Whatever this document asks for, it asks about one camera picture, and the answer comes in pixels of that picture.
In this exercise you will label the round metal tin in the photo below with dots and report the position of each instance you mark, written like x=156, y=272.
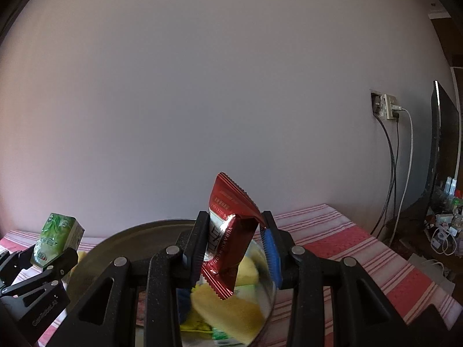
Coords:
x=138, y=244

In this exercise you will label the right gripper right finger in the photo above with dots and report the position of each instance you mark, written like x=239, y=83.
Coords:
x=362, y=314

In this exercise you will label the wall socket with plugs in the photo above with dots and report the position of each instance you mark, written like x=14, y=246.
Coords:
x=384, y=105

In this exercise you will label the green carton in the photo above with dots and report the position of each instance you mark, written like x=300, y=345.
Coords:
x=218, y=335
x=58, y=233

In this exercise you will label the yellow green sponge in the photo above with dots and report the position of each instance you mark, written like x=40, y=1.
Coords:
x=247, y=273

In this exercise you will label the black monitor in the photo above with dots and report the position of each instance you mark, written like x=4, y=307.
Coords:
x=444, y=143

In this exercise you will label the cluttered side table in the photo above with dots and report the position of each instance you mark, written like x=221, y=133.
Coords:
x=429, y=233

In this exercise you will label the red snack packet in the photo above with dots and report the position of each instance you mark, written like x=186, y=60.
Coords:
x=234, y=218

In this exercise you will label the red white striped cloth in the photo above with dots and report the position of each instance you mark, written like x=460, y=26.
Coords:
x=328, y=233

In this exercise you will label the yellow snack packet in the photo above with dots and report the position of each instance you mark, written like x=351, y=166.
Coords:
x=194, y=323

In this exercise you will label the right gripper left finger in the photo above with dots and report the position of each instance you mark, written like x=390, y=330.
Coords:
x=106, y=314

